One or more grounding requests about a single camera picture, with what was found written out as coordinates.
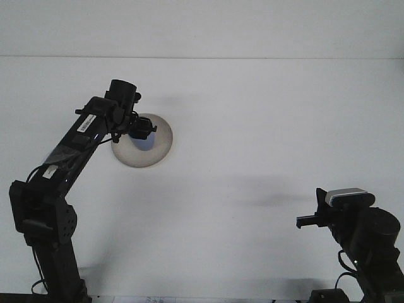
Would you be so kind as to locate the pale round plate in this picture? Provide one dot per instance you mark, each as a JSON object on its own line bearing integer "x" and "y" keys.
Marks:
{"x": 151, "y": 154}

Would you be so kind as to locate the white barcode label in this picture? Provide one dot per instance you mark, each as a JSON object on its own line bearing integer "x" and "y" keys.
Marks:
{"x": 86, "y": 123}

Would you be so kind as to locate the small white label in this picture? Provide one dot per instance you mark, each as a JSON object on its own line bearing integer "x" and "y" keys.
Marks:
{"x": 50, "y": 172}

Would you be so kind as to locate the pale blue cup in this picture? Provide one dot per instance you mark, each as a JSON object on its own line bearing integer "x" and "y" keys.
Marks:
{"x": 146, "y": 143}

